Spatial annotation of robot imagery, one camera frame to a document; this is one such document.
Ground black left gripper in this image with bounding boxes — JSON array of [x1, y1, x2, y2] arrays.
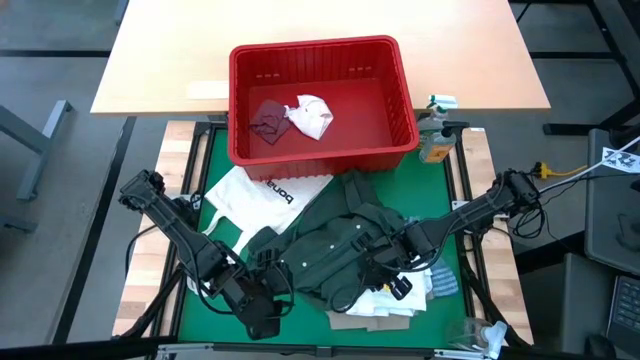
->
[[214, 264, 296, 341]]

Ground blue white striped towel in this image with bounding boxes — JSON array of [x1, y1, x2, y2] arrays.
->
[[428, 263, 460, 299]]

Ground red plastic laundry bin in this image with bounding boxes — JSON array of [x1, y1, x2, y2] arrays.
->
[[227, 33, 420, 180]]

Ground white printed tote bag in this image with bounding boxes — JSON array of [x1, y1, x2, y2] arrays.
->
[[186, 164, 335, 297]]

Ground black desk frame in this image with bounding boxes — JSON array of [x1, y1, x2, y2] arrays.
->
[[542, 0, 640, 136]]

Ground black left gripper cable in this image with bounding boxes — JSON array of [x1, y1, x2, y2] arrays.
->
[[272, 262, 297, 319]]

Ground dark green garment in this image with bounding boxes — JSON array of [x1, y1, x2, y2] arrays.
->
[[247, 169, 436, 314]]

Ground white garment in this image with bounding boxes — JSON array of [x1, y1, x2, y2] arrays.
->
[[344, 269, 434, 319]]

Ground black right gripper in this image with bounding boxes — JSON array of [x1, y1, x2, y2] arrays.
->
[[367, 234, 434, 302]]

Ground grey metal desk leg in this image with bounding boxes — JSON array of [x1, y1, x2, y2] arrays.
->
[[0, 99, 75, 202]]

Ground beige trousers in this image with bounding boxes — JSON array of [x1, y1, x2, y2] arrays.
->
[[327, 309, 412, 332]]

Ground black cable bundle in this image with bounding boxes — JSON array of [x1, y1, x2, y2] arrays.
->
[[509, 194, 551, 241]]

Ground small white cloth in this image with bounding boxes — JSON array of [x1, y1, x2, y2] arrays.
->
[[283, 93, 335, 141]]

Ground light wooden table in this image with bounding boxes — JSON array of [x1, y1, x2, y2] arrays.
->
[[90, 0, 551, 116]]

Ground white patterned paper flag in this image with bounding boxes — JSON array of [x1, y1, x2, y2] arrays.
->
[[592, 134, 640, 175]]

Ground grey side desk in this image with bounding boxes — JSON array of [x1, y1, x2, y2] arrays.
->
[[583, 127, 640, 276]]

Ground yellow power cord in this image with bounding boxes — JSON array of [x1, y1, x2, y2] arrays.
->
[[532, 162, 587, 181]]

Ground maroon cloth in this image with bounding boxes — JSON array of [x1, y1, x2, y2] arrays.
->
[[248, 98, 294, 146]]

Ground black keyboard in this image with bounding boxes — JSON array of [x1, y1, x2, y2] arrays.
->
[[605, 274, 640, 346]]

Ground black aluminium frame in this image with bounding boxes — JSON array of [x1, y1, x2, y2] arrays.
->
[[115, 119, 534, 360]]

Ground green work mat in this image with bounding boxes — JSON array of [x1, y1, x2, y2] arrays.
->
[[177, 124, 469, 350]]

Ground clear plastic spray bottle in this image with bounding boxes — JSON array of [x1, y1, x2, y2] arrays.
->
[[443, 316, 509, 360]]

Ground white paper label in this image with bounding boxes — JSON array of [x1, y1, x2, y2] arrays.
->
[[186, 79, 230, 100]]

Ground silver frame bracket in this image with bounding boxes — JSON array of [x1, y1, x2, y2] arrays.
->
[[432, 347, 490, 360], [156, 342, 217, 360]]

